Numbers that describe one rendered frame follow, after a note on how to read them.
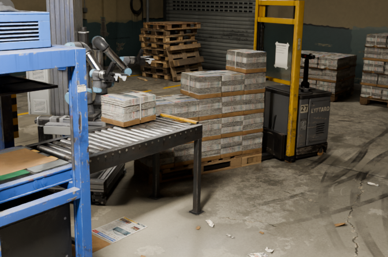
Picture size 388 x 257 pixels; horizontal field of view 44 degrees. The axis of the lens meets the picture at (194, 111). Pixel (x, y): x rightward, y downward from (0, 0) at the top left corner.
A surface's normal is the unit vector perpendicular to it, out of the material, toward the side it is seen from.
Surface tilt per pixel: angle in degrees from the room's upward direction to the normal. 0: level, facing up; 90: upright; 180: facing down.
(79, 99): 90
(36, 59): 90
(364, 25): 90
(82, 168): 90
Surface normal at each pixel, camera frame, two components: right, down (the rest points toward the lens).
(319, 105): 0.52, 0.20
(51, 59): 0.76, 0.16
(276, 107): -0.86, 0.11
